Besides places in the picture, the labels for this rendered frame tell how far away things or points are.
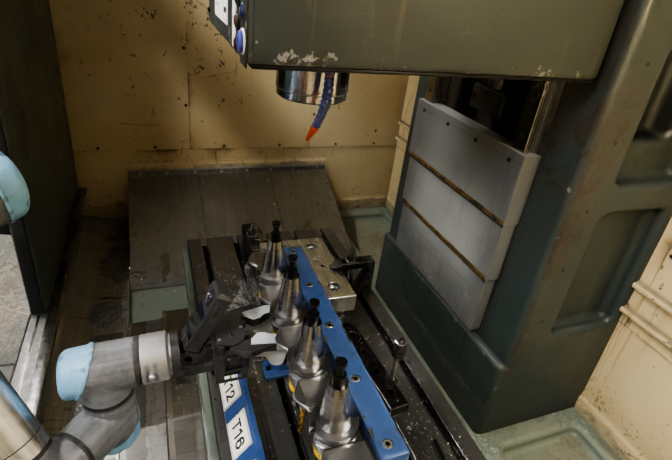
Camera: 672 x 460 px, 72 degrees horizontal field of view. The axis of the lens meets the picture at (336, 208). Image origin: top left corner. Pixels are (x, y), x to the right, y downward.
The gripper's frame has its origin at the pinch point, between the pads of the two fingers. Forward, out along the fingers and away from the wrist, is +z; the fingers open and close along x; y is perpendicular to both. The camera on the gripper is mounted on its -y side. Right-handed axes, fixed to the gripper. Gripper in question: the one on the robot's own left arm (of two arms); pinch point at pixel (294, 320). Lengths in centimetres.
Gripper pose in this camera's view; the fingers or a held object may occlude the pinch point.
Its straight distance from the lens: 81.1
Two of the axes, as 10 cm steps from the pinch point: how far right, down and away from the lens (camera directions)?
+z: 9.4, -1.0, 3.4
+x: 3.4, 4.7, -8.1
